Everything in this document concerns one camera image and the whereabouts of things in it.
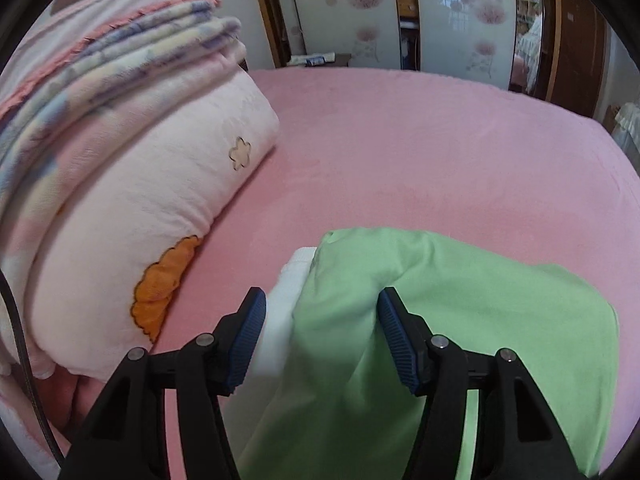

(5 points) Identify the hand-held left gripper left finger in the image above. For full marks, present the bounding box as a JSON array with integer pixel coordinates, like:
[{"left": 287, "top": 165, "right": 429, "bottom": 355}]
[{"left": 57, "top": 286, "right": 267, "bottom": 480}]

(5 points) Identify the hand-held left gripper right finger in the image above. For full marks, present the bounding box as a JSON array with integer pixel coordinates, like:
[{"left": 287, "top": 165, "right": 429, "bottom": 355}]
[{"left": 376, "top": 286, "right": 587, "bottom": 480}]

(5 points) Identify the stack of clothes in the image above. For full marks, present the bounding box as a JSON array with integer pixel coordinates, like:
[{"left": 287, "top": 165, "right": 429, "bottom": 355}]
[{"left": 249, "top": 246, "right": 321, "bottom": 380}]

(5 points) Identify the green t-shirt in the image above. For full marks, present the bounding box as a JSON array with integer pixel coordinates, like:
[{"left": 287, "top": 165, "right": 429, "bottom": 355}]
[{"left": 237, "top": 227, "right": 619, "bottom": 480}]

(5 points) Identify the pink quilt with orange flower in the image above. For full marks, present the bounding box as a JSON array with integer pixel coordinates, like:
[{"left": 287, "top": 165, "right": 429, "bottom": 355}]
[{"left": 0, "top": 67, "right": 281, "bottom": 382}]

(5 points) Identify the wooden nightstand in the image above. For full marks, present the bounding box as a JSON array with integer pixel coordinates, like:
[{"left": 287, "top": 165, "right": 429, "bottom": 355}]
[{"left": 286, "top": 52, "right": 354, "bottom": 69}]

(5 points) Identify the folded ruffled striped blanket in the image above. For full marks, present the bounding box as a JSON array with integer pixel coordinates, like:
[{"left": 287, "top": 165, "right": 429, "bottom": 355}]
[{"left": 0, "top": 0, "right": 249, "bottom": 202}]

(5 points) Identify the white lace covered furniture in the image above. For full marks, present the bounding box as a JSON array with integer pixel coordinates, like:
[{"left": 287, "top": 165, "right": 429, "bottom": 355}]
[{"left": 611, "top": 101, "right": 640, "bottom": 153}]

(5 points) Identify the floral sliding door wardrobe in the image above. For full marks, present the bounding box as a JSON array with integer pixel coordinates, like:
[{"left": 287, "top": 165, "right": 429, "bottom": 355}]
[{"left": 247, "top": 0, "right": 551, "bottom": 94}]

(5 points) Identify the brown wooden door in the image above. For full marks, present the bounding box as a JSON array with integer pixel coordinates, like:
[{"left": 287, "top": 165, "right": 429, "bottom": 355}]
[{"left": 541, "top": 0, "right": 609, "bottom": 122}]

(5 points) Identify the black cable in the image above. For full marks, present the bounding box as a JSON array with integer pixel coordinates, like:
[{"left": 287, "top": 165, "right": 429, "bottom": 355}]
[{"left": 0, "top": 270, "right": 67, "bottom": 467}]

